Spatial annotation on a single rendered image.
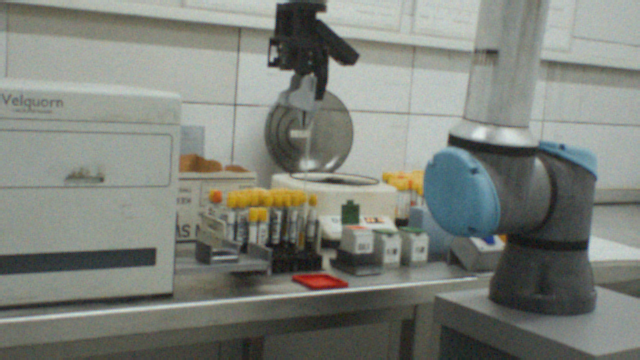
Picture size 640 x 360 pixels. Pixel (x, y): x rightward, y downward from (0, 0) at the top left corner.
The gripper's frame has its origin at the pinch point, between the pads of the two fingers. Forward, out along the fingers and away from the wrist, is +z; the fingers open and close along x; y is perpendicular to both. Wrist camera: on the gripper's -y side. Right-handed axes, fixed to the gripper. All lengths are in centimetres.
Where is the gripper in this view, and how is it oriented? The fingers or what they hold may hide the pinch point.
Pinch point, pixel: (308, 120)
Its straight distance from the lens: 146.7
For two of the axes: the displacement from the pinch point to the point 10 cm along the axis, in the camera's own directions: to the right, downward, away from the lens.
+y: -8.5, 0.0, -5.3
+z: -0.7, 9.9, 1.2
